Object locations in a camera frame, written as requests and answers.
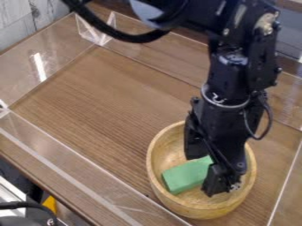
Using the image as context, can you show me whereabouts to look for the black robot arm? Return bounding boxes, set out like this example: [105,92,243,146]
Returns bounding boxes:
[61,0,282,197]

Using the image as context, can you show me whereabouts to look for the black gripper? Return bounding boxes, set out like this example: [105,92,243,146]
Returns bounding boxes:
[184,94,267,197]

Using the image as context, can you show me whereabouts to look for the brown wooden bowl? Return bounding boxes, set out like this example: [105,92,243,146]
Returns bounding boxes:
[145,121,256,220]

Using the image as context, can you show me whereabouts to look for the black cable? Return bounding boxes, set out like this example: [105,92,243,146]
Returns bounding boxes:
[0,200,52,219]

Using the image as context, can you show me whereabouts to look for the clear acrylic corner bracket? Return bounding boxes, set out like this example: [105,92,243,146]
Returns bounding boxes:
[75,15,112,47]

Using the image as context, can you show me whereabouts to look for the green rectangular block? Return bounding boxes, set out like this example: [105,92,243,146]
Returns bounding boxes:
[161,155,212,195]

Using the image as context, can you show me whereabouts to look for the clear acrylic enclosure walls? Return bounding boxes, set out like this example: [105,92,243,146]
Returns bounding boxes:
[0,15,302,226]

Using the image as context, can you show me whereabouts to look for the yellow and black device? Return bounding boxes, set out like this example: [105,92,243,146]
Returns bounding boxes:
[22,193,80,226]

